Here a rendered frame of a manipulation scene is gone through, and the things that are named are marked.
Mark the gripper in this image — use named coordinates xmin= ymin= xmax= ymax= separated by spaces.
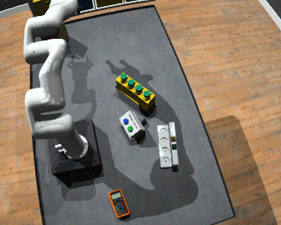
xmin=77 ymin=6 xmax=83 ymax=15

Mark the orange digital multimeter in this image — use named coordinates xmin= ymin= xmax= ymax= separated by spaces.
xmin=109 ymin=189 xmax=130 ymax=218

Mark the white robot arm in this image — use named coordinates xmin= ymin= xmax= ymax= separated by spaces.
xmin=24 ymin=0 xmax=88 ymax=159

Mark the white button panel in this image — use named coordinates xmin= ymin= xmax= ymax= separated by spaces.
xmin=119 ymin=110 xmax=148 ymax=141

